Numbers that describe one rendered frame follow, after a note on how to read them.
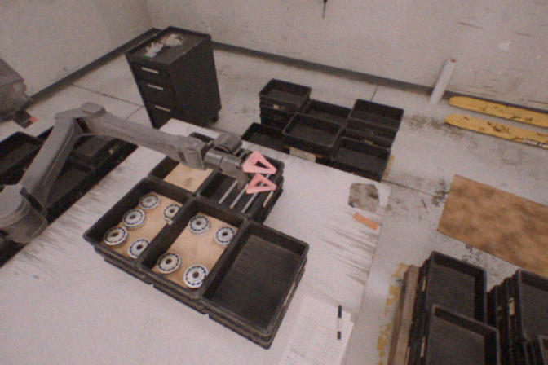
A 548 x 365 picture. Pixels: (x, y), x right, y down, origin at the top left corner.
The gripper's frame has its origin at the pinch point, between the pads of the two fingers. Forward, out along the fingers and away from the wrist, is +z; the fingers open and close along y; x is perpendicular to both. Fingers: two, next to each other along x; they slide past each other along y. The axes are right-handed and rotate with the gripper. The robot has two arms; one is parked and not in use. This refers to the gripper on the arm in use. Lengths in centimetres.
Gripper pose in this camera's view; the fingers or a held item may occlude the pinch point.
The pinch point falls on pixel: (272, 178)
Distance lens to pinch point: 78.9
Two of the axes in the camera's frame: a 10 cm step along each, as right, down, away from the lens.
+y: 0.1, 6.6, 7.5
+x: -4.2, 6.8, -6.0
